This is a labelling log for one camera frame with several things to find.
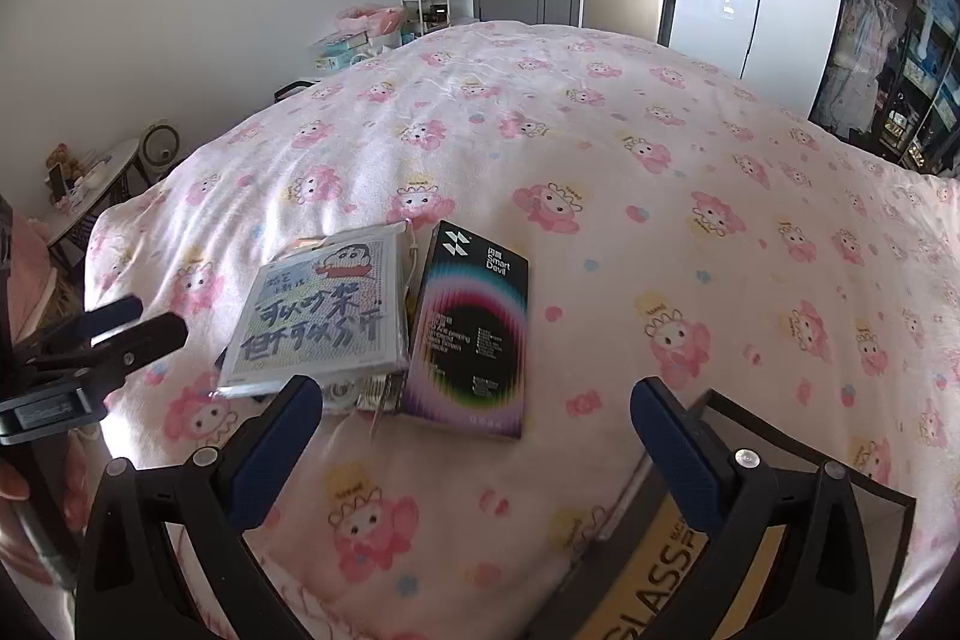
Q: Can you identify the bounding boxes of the black box with colourful print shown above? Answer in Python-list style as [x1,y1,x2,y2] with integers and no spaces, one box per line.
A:
[401,220,530,440]

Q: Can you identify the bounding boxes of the black container box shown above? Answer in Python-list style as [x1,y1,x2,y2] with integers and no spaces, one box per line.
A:
[570,389,920,640]

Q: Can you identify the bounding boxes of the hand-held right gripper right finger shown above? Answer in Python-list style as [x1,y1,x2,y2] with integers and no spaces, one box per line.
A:
[630,377,899,640]

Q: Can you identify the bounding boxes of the pink cushion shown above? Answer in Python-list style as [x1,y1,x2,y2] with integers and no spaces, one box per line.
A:
[15,216,61,326]

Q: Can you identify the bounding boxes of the pink printed blanket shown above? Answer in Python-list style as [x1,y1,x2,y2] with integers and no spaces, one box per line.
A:
[82,19,960,640]

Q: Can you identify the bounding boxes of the pink cloth bundle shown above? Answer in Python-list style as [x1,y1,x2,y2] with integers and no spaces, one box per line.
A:
[337,6,406,41]

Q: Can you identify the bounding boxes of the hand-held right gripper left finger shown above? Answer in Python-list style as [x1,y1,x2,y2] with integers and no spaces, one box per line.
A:
[75,376,323,640]

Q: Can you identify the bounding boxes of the brown teddy bear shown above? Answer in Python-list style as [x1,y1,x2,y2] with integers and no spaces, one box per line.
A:
[45,143,83,184]

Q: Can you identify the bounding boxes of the cartoon picture board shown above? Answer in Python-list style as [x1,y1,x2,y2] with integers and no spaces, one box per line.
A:
[216,222,412,399]

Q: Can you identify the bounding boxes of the stack of pastel boxes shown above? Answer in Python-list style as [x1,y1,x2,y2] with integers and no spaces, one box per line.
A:
[311,31,372,71]

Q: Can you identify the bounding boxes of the round side table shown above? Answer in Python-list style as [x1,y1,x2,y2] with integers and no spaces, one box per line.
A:
[45,139,143,251]

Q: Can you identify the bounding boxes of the person's left hand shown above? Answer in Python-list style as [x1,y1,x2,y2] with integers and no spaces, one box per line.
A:
[0,460,32,503]

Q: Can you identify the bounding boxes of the dark display cabinet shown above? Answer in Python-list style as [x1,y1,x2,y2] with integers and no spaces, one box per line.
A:
[810,0,960,176]

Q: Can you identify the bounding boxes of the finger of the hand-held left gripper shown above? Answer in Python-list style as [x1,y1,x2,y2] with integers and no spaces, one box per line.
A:
[45,295,143,350]
[22,312,188,405]

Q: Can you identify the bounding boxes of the small round desk fan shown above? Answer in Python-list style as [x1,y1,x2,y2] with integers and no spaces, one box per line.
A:
[142,119,181,169]

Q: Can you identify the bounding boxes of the clear bag of white earbuds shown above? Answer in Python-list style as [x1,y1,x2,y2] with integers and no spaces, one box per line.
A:
[322,374,402,420]

